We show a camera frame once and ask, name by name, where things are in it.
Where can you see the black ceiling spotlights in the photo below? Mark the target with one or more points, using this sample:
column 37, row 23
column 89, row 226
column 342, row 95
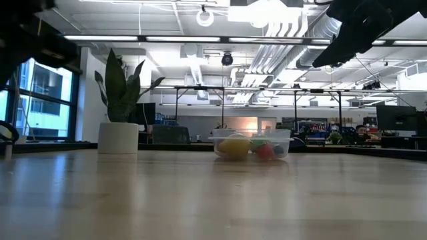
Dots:
column 372, row 86

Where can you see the yellow toy lemon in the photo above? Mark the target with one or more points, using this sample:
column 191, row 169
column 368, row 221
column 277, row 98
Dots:
column 234, row 148

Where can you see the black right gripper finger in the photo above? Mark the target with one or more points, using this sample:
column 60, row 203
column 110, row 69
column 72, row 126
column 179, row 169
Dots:
column 343, row 56
column 338, row 50

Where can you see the small white post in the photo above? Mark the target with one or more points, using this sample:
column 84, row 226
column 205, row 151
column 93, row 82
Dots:
column 8, row 150

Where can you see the window with dark frame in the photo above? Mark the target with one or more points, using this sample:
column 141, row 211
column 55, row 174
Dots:
column 50, row 86

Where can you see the small green potted plant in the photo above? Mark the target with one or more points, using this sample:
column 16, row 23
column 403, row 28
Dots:
column 335, row 136

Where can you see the green snake plant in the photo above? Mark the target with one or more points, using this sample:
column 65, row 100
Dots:
column 115, row 93

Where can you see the dark grey box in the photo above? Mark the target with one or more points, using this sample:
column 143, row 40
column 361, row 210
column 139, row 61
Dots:
column 170, row 133

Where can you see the white plant pot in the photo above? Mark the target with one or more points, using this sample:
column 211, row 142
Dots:
column 118, row 138

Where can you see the long ceiling light bar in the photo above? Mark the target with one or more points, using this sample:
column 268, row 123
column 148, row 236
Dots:
column 100, row 38

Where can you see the red toy strawberry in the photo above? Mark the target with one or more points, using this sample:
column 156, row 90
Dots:
column 266, row 151

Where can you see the black computer monitor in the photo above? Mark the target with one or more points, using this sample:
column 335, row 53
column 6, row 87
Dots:
column 146, row 115
column 397, row 118

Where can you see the black ceiling dome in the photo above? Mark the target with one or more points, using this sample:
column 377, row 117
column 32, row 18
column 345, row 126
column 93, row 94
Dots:
column 227, row 59

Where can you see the black workstation frame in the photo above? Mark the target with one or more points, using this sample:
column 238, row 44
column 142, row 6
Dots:
column 200, row 87
column 317, row 90

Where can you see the black ceiling fixture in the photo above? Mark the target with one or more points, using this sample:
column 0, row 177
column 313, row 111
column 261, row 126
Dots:
column 337, row 65

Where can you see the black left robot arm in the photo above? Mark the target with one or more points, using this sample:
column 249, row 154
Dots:
column 16, row 36

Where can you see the silver ventilation duct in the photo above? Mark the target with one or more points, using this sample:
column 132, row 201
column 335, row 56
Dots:
column 302, row 61

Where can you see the dark toy berry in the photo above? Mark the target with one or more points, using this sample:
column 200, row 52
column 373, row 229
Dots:
column 279, row 150

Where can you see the person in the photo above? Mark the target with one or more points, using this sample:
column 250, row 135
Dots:
column 362, row 131

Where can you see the black aluminium table frame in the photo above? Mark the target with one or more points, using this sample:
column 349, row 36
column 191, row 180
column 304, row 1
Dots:
column 383, row 154

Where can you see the clear plastic tupperware container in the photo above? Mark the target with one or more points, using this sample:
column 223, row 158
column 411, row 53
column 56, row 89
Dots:
column 288, row 141

